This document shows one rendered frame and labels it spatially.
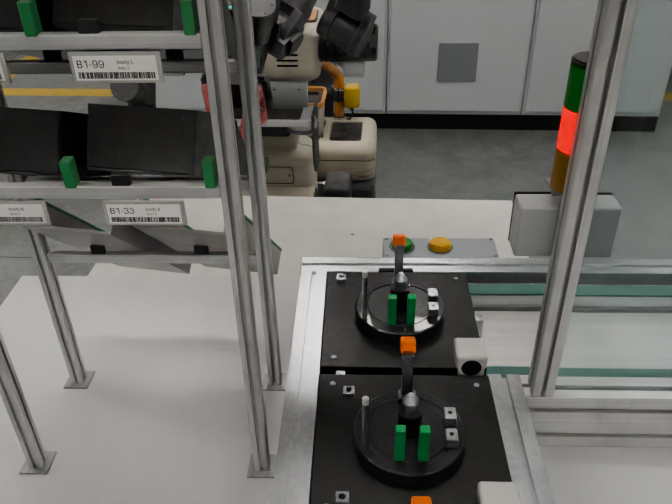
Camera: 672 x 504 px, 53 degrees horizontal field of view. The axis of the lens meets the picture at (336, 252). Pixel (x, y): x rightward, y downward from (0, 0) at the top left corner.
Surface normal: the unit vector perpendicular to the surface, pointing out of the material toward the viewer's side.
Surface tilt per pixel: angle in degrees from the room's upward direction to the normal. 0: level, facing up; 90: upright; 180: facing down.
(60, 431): 0
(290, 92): 90
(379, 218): 0
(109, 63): 90
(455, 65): 90
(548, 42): 90
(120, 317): 0
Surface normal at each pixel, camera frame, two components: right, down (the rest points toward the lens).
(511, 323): -0.02, -0.84
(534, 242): -0.04, 0.55
